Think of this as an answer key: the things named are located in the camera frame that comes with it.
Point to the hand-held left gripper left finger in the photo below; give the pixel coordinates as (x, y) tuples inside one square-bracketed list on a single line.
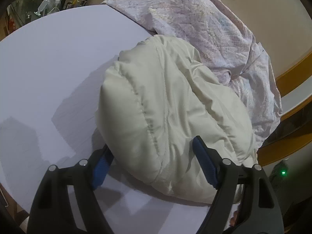
[(101, 169)]

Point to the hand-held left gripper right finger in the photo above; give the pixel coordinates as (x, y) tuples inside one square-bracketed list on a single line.
[(206, 162)]

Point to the beige puffer jacket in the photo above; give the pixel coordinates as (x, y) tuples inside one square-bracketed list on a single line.
[(170, 117)]

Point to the bed with lavender sheet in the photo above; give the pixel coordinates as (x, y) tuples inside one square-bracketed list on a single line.
[(53, 73)]

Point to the floral crumpled duvet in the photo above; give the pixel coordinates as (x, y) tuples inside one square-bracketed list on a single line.
[(207, 24)]

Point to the bedside clutter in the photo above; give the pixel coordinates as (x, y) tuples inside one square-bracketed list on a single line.
[(48, 7)]

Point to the wooden door frame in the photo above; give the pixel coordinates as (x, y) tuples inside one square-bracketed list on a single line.
[(292, 75)]

